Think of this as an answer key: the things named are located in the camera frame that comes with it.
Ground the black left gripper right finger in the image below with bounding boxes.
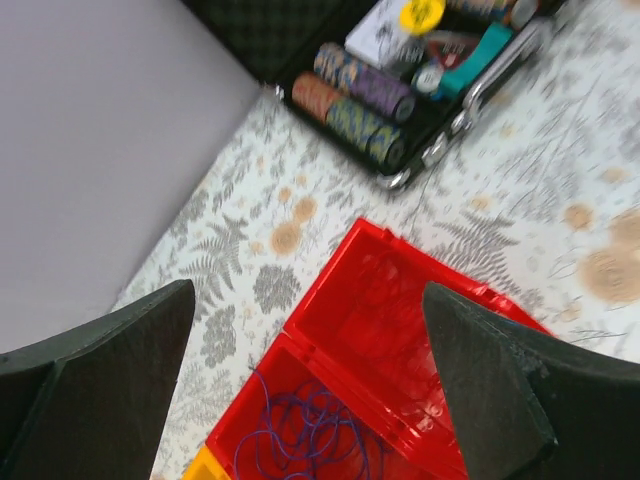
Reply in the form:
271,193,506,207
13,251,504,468
422,282,639,479

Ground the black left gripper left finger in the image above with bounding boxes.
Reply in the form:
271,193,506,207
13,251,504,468
1,280,195,480

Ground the purple thin cable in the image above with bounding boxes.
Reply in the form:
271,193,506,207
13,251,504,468
233,369,396,480

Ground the yellow plastic bin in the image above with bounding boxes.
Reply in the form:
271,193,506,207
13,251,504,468
182,446,231,480

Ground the red plastic bin right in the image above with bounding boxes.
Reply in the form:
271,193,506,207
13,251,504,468
285,218,543,444

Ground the red plastic bin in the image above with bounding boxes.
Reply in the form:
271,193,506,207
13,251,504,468
285,218,543,444
205,334,467,479

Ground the floral patterned table mat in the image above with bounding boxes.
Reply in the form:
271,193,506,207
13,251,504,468
118,1,639,479

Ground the red plastic bin middle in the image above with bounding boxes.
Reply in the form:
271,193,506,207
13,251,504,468
205,334,467,479

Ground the poker chip stack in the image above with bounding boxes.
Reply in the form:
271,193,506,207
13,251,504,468
313,43,416,124
291,72,406,169

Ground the black poker chip case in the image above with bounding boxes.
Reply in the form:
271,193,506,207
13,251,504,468
187,1,577,190

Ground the teal rectangular tag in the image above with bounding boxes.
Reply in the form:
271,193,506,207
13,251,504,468
438,23,514,98

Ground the playing card deck box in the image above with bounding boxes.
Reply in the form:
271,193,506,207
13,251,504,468
344,0,425,76

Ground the yellow round dealer button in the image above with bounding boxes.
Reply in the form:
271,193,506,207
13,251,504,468
399,0,446,36

